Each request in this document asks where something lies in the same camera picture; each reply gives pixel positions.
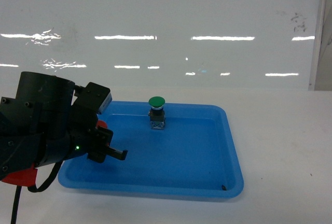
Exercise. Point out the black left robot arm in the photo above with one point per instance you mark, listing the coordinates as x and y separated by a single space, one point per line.
18 121

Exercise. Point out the white glossy whiteboard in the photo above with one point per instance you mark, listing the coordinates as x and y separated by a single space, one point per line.
264 44

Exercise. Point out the red mushroom push button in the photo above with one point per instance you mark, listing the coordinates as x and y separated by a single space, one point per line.
101 125

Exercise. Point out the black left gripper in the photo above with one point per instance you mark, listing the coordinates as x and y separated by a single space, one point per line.
61 133

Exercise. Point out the green mushroom push button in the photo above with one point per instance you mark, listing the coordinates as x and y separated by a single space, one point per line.
156 112

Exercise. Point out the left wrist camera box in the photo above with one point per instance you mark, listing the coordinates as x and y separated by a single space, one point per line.
94 97

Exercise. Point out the blue plastic tray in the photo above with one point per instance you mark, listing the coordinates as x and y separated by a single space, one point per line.
192 158

